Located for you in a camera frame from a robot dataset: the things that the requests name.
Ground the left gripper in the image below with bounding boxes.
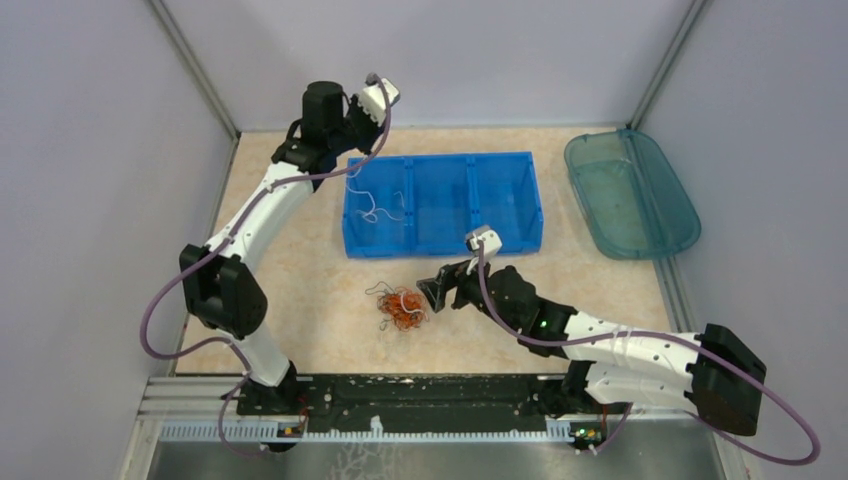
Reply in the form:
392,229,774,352
330,93,389,157

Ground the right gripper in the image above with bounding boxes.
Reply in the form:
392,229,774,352
418,249,520,333

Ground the orange cable bundle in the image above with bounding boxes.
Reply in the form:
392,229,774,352
365,282,432,334

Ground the white thin cable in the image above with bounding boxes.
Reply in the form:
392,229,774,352
344,158,407,225

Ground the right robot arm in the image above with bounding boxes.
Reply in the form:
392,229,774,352
416,262,767,437

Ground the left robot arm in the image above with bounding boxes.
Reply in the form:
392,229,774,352
179,74,399,414

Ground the blue three-compartment bin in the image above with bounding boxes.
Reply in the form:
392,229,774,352
341,151,544,259

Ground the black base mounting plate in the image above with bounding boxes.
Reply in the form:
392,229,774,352
236,373,631,436

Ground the teal transparent plastic lid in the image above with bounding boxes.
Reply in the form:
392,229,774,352
563,129,702,260

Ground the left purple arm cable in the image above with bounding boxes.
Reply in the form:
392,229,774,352
139,76,393,462

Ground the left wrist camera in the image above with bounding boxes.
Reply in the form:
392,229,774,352
356,73,400,127

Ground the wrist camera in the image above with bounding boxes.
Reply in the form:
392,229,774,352
356,73,400,127
465,225,503,258

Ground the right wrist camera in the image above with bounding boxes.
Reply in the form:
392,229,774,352
465,225,503,258

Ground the aluminium front rail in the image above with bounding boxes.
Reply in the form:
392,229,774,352
135,373,739,444

